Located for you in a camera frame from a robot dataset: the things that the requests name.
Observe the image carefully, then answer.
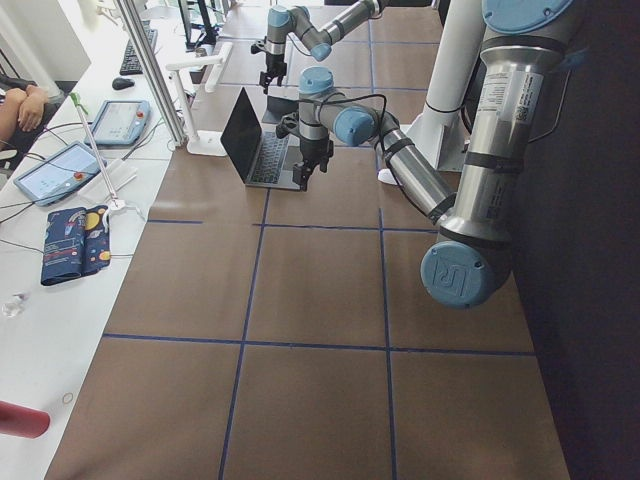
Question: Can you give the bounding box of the brown paper table cover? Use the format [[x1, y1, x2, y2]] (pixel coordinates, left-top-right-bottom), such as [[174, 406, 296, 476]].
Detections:
[[44, 4, 571, 480]]

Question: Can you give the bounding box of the far blue teach pendant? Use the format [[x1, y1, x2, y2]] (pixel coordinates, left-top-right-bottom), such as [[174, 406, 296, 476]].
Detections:
[[90, 100, 150, 147]]

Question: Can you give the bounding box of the white desk lamp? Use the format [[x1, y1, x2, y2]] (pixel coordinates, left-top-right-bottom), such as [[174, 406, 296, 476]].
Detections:
[[165, 41, 235, 158]]

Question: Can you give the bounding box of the black computer mouse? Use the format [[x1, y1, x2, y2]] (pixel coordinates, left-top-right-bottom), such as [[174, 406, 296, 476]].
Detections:
[[112, 77, 135, 91]]

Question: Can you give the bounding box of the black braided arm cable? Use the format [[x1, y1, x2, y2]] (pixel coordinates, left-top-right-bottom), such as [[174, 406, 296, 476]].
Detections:
[[299, 92, 401, 166]]

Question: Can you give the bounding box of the black mouse pad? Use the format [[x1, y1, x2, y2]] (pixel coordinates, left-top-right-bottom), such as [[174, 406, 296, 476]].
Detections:
[[261, 95, 298, 125]]

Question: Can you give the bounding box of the person's hand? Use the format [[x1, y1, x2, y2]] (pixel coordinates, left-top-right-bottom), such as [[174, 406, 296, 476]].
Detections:
[[1, 85, 49, 136]]

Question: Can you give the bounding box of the white tripod stand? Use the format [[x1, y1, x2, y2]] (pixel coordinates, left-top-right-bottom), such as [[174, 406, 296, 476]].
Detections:
[[70, 92, 145, 233]]

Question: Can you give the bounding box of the near blue teach pendant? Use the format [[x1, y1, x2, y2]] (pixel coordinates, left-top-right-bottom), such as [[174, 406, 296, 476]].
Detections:
[[13, 141, 100, 206]]

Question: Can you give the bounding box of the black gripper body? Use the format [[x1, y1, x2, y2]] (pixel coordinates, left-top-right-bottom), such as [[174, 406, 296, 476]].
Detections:
[[251, 38, 287, 80], [276, 112, 334, 174]]

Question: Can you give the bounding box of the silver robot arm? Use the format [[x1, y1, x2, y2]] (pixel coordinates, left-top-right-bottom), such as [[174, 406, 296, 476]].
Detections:
[[257, 1, 587, 308], [251, 1, 387, 190]]

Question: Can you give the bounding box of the red bottle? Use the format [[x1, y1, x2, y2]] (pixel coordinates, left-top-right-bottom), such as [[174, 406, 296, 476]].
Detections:
[[0, 401, 50, 439]]

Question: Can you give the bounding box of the black keyboard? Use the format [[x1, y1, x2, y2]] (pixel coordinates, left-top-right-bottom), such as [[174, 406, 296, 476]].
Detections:
[[119, 20, 159, 77]]

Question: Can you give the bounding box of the aluminium frame post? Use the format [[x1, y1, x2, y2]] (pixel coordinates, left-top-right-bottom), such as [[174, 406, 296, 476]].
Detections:
[[114, 0, 187, 147]]

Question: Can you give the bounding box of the dark grey laptop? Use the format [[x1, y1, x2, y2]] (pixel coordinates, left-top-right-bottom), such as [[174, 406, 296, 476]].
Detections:
[[221, 88, 302, 191]]

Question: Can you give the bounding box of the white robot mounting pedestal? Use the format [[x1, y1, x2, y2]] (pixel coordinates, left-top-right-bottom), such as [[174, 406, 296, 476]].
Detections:
[[407, 0, 486, 172]]

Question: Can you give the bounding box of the blue teach pendant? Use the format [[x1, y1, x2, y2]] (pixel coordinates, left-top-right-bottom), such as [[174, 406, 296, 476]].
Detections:
[[13, 141, 100, 206], [90, 100, 150, 147]]

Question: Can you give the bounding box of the navy patterned pouch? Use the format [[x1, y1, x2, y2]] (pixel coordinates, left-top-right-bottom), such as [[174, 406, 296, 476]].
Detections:
[[40, 205, 111, 286]]

